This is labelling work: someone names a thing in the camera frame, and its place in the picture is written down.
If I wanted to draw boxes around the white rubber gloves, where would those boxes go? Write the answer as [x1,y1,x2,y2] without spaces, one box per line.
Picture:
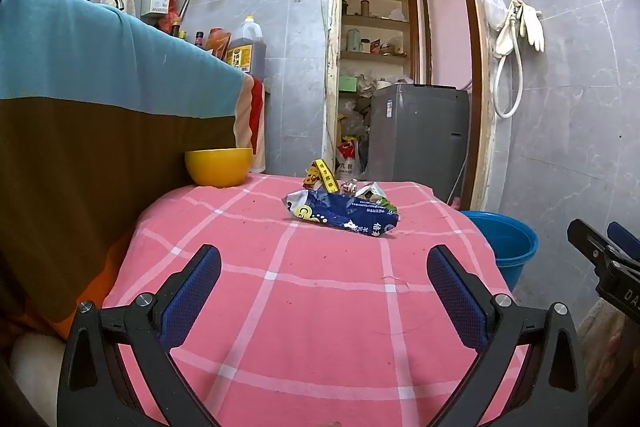
[517,3,546,52]

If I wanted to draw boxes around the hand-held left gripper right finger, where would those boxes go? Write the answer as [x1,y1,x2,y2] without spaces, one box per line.
[426,244,591,427]

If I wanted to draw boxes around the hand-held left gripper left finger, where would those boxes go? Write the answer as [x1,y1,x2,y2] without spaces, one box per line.
[56,244,223,427]

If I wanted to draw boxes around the blue snack packet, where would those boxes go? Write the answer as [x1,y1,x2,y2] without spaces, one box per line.
[283,187,401,238]

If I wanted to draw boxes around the blue plastic bucket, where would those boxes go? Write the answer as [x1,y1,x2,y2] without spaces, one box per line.
[459,210,539,293]

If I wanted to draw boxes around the yellow snack wrapper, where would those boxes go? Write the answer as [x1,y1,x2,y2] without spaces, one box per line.
[303,159,337,194]

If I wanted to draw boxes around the pink checked tablecloth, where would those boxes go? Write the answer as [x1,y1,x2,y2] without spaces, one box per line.
[102,173,531,427]

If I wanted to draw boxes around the grey washing machine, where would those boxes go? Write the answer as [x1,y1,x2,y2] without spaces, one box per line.
[366,83,471,204]

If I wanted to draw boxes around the white cushion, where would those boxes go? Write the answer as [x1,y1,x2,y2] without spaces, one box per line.
[9,332,66,427]

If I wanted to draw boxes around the wooden shelf unit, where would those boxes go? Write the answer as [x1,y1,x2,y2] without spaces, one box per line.
[341,0,419,64]

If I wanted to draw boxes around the white green crumpled wrapper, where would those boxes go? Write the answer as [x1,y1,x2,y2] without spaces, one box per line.
[354,181,398,212]

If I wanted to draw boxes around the beige fuzzy cloth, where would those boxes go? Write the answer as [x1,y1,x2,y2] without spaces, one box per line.
[575,302,640,410]

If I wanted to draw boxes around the yellow bowl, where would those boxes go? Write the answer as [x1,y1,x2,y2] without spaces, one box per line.
[184,148,254,188]

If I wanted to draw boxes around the teal brown orange blanket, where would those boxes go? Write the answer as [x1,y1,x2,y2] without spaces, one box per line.
[0,0,267,343]

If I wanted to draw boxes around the wooden door frame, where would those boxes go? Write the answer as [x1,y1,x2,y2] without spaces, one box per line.
[325,0,497,214]

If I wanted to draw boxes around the white red sack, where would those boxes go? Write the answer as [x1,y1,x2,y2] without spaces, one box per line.
[336,137,362,180]

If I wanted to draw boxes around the orange seasoning packet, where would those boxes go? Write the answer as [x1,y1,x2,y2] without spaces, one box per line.
[207,28,232,60]

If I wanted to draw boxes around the large cooking oil bottle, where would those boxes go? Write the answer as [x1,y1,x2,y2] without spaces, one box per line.
[226,15,267,75]

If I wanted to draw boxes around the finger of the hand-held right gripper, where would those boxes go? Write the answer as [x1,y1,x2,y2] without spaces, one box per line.
[606,222,640,265]
[566,219,619,270]

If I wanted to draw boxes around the white shower hose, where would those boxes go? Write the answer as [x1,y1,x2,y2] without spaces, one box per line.
[492,0,526,118]

